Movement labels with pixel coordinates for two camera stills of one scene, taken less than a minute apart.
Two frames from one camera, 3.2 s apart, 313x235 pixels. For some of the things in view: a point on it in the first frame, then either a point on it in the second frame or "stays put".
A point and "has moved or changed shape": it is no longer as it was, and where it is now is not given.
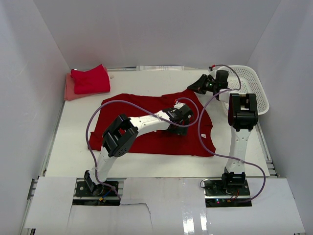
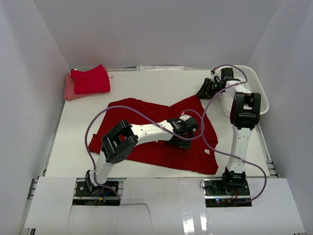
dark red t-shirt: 197,142 has moved or changed shape
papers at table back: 160,68 stays put
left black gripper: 178,129 → 181,142
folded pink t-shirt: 70,94 stays put
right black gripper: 203,85 → 208,87
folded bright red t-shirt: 95,80 stays put
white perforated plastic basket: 242,80 stays put
